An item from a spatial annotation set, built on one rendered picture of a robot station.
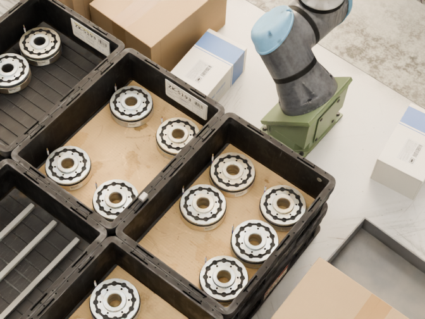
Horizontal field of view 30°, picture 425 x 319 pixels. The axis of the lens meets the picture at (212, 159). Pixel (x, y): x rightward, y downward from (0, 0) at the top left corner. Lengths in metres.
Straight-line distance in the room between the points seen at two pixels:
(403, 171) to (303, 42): 0.39
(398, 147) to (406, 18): 1.45
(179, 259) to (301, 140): 0.46
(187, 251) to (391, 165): 0.55
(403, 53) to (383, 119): 1.13
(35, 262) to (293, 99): 0.71
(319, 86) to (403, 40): 1.39
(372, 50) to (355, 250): 1.44
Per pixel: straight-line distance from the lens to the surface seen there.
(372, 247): 1.93
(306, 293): 1.63
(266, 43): 1.87
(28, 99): 1.98
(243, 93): 2.12
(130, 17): 2.08
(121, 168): 1.84
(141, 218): 1.69
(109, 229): 1.65
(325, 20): 1.94
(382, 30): 3.30
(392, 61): 3.20
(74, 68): 2.02
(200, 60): 2.07
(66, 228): 1.78
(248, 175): 1.79
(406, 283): 1.91
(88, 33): 1.99
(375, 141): 2.09
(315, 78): 1.92
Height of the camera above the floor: 2.39
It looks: 58 degrees down
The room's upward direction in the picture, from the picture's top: 3 degrees clockwise
